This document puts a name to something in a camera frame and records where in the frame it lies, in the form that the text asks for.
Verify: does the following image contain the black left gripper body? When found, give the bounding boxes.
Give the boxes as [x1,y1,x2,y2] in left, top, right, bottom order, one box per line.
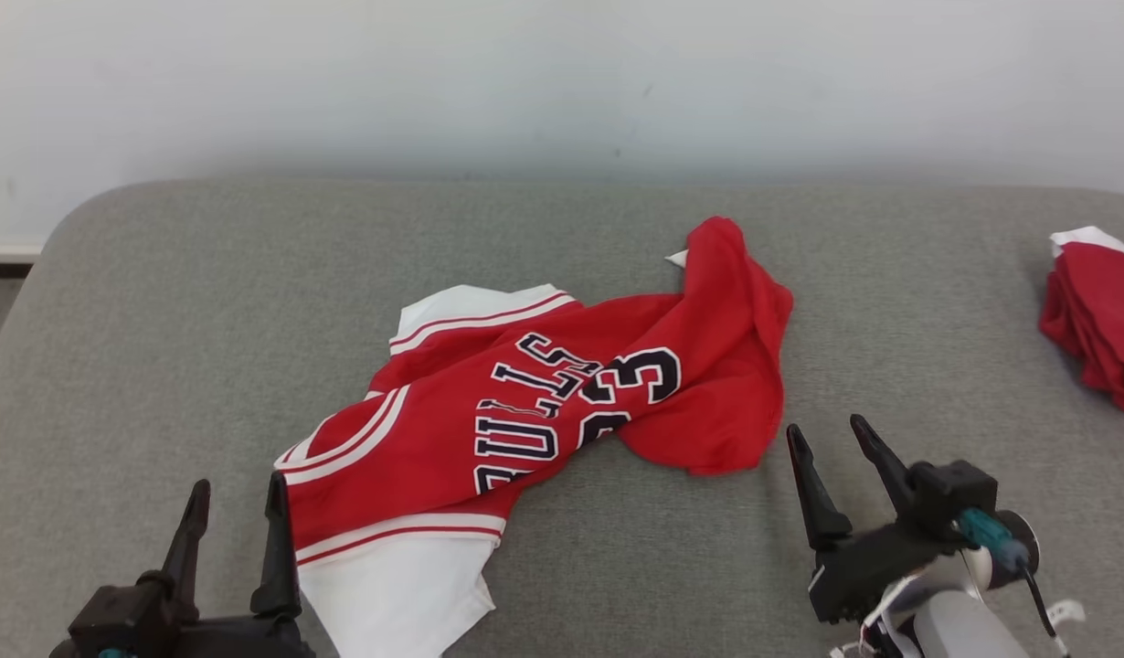
[49,568,317,658]

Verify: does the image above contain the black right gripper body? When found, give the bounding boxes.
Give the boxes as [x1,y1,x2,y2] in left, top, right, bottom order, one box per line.
[805,459,1044,628]

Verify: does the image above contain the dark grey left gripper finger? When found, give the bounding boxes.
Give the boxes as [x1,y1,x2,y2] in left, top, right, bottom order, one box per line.
[158,478,213,624]
[249,470,304,620]

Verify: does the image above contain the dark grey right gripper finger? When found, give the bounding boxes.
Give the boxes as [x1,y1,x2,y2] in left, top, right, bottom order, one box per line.
[785,422,855,551]
[849,413,921,520]

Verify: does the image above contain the red Bulls basketball jersey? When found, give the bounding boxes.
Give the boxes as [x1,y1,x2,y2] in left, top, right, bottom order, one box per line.
[273,215,795,658]

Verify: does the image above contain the red and white garment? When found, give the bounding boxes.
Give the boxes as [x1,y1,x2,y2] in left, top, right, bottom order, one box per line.
[1038,226,1124,422]

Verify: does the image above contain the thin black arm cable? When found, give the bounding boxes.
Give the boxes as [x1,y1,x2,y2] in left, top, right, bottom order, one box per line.
[1017,548,1075,658]

